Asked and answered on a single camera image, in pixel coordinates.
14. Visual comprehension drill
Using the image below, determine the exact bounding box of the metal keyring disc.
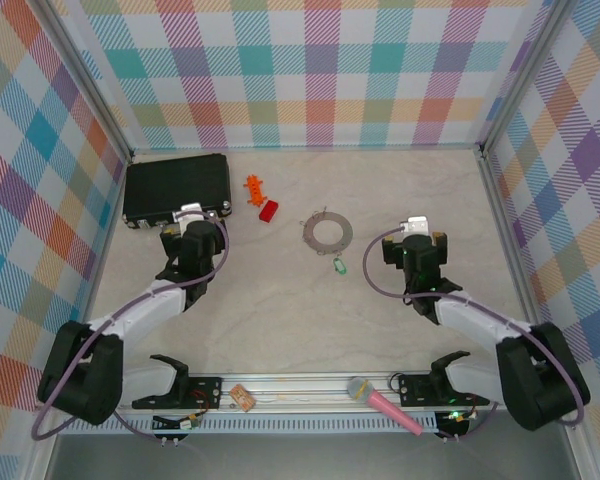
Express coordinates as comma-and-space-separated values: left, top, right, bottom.
299, 208, 354, 256

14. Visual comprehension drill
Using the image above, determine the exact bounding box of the black carrying case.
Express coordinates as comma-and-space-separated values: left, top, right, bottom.
122, 152, 233, 234

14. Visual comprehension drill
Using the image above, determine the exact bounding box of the orange plastic toy piece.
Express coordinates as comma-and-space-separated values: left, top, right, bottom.
243, 173, 269, 206

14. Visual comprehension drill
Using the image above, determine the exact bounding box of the pink toy microphone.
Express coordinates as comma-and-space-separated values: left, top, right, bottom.
346, 376, 425, 437

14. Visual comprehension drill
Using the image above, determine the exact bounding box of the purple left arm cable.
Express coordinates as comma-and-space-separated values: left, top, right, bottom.
31, 209, 231, 446

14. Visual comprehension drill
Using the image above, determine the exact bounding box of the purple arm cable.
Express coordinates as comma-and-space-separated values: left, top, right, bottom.
362, 224, 589, 444
31, 209, 231, 446

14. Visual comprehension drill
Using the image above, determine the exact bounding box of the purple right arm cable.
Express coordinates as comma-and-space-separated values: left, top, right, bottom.
362, 224, 589, 444

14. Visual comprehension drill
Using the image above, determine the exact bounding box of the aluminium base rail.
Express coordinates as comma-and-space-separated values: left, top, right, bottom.
189, 368, 501, 412

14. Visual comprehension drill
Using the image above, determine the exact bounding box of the small wired connector board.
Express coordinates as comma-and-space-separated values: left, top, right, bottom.
152, 410, 204, 432
435, 408, 479, 431

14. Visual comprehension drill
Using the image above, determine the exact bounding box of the aluminium frame post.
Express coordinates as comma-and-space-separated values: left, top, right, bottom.
478, 0, 581, 156
38, 0, 135, 160

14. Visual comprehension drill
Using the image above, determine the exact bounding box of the white slotted cable duct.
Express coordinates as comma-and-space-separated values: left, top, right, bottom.
59, 412, 440, 435

